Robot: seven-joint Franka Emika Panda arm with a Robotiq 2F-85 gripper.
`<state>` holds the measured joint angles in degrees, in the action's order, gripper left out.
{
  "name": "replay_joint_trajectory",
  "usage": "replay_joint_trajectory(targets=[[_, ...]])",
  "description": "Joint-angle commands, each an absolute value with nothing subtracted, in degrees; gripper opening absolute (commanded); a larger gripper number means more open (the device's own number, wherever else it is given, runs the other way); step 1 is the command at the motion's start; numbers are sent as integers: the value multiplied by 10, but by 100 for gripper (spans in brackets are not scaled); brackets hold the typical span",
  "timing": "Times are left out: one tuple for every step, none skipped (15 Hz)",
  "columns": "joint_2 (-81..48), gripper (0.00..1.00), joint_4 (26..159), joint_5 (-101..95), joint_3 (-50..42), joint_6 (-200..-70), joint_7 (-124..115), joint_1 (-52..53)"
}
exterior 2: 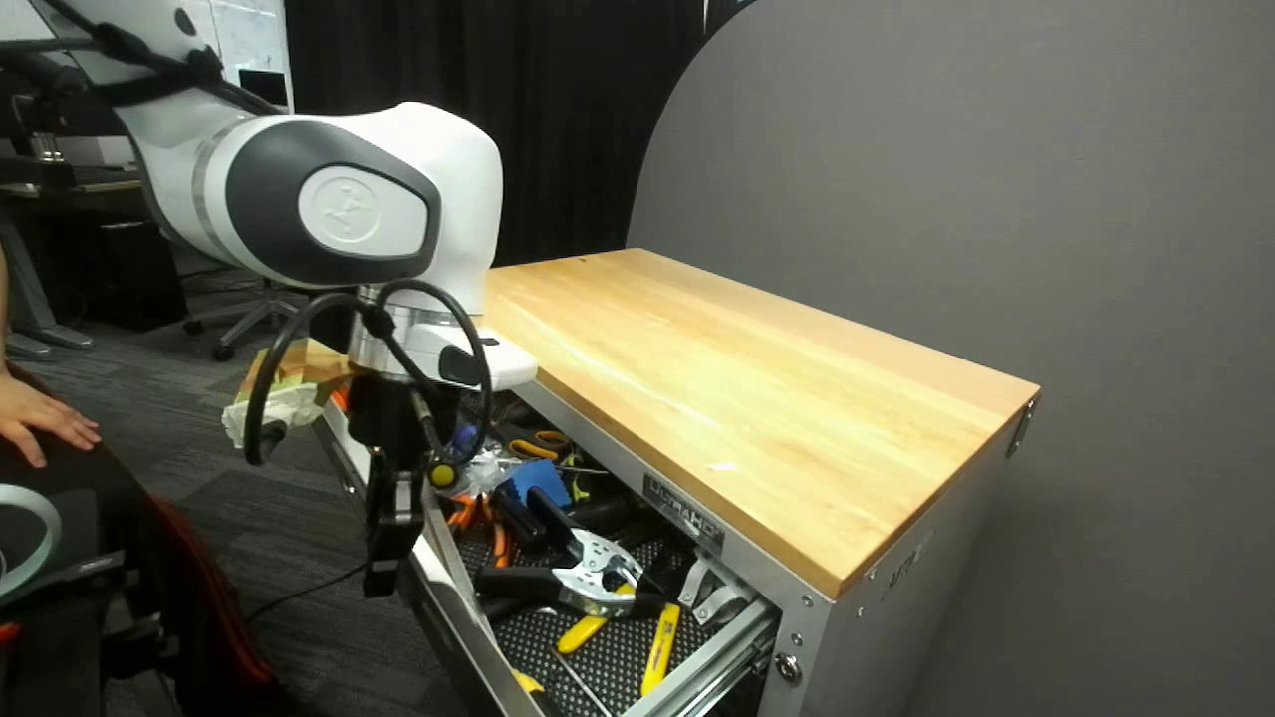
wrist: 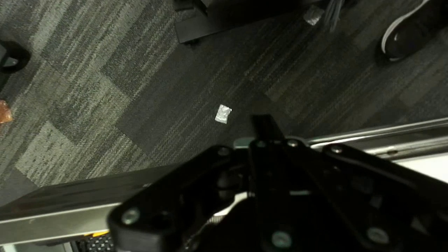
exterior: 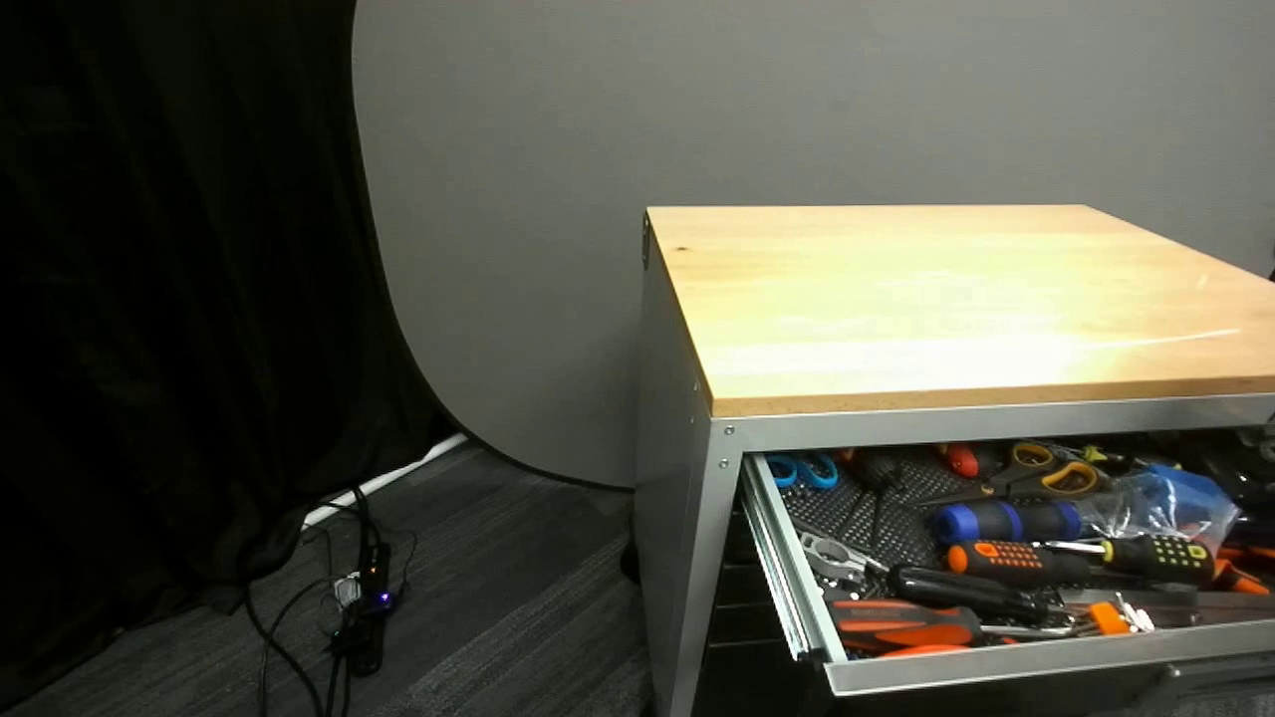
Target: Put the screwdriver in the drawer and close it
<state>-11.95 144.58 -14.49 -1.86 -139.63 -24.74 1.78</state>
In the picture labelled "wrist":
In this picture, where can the small orange object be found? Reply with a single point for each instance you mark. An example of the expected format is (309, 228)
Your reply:
(4, 112)

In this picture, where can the black rounded object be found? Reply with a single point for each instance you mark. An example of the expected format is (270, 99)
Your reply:
(14, 57)

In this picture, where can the grey metal tool drawer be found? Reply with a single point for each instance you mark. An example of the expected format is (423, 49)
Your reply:
(56, 218)

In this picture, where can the white paper scrap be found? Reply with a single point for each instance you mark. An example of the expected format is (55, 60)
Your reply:
(223, 113)

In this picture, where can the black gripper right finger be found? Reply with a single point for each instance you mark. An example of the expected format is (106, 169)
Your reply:
(336, 200)

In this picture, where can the black shoe with white sole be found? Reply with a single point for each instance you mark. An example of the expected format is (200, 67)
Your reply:
(410, 32)

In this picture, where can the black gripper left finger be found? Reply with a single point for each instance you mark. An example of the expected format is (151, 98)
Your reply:
(176, 200)

